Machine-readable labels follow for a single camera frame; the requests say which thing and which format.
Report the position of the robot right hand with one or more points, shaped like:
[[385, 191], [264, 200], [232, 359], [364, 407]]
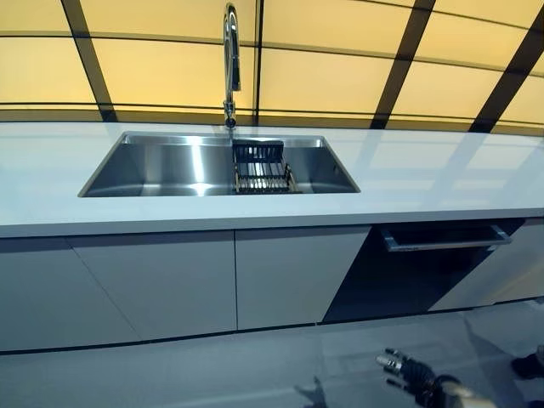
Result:
[[418, 374]]

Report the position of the dishwasher with open door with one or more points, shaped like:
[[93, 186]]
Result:
[[404, 276]]

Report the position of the white cabinet door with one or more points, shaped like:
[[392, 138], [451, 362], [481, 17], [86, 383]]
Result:
[[170, 285], [289, 276], [501, 272], [51, 297]]

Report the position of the black dish drying rack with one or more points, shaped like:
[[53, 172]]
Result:
[[259, 170]]

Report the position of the stainless steel sink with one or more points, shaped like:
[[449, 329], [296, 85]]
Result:
[[170, 170]]

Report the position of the chrome gooseneck faucet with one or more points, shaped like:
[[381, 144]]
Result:
[[230, 64]]

